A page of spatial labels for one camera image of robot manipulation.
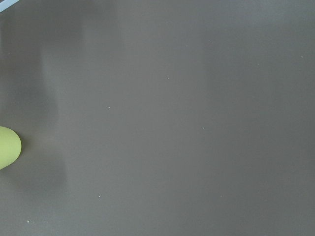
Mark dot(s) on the yellow plastic cup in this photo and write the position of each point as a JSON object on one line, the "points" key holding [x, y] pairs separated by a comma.
{"points": [[10, 146]]}

